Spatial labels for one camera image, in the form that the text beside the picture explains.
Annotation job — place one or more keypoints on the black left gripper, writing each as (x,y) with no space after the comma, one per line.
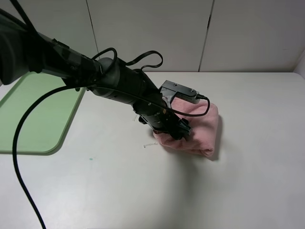
(162,121)

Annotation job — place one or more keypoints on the pink terry towel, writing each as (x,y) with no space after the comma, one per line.
(202,138)

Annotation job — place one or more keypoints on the light green plastic tray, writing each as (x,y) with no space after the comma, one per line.
(46,127)

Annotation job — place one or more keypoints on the small white plastic fastener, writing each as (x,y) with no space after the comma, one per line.
(150,144)

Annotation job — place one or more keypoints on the black left handle arm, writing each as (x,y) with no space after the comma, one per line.
(23,50)

